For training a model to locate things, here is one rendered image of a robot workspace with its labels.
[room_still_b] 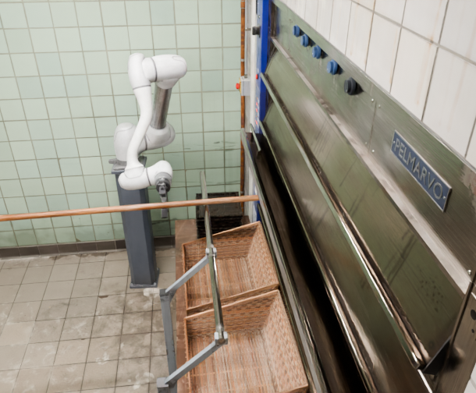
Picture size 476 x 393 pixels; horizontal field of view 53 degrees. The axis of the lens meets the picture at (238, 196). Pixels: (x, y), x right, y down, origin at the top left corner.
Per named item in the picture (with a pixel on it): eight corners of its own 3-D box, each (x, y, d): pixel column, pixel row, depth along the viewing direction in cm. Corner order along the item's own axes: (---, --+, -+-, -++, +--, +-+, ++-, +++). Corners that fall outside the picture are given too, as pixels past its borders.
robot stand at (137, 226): (133, 270, 371) (115, 157, 319) (159, 270, 372) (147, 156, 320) (129, 288, 354) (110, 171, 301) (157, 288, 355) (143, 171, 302)
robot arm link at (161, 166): (175, 185, 258) (151, 190, 257) (174, 171, 271) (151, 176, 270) (170, 168, 252) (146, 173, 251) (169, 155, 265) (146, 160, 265)
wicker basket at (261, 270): (260, 256, 296) (261, 219, 281) (278, 323, 248) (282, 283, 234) (182, 263, 290) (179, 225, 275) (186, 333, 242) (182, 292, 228)
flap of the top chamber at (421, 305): (267, 78, 239) (282, 39, 230) (432, 373, 88) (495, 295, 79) (259, 75, 238) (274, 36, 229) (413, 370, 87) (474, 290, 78)
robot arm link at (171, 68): (136, 136, 317) (167, 130, 326) (145, 156, 310) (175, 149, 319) (146, 49, 253) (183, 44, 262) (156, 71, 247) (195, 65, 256)
